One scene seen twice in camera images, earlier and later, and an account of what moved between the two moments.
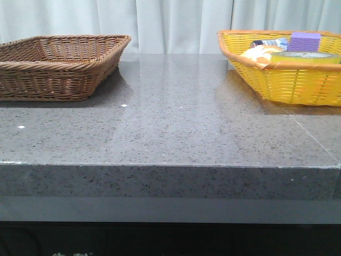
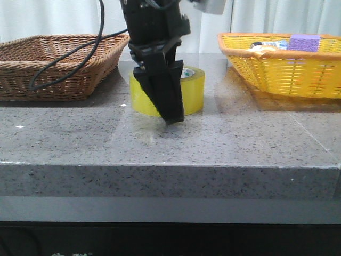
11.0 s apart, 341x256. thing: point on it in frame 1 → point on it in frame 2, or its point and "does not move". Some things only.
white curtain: [163, 26] does not move
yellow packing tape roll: [304, 56] → [193, 85]
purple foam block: [304, 42] does not move
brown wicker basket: [62, 68] does not move
